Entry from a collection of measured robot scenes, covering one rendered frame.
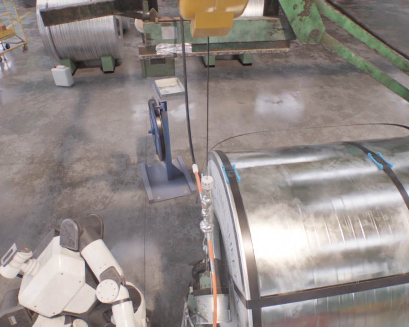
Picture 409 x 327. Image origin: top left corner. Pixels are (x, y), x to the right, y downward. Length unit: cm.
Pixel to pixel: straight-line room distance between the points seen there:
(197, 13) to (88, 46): 544
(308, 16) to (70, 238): 142
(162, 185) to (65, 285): 209
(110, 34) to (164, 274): 437
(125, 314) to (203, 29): 95
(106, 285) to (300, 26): 140
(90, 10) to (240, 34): 69
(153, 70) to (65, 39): 421
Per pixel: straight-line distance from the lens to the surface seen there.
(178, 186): 320
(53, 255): 129
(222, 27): 62
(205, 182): 88
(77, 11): 155
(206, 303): 129
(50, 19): 156
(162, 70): 190
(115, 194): 325
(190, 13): 60
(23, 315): 147
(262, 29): 160
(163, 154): 273
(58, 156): 402
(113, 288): 117
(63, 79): 583
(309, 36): 165
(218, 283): 131
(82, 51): 608
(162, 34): 152
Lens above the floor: 218
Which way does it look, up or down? 39 degrees down
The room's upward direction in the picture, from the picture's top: straight up
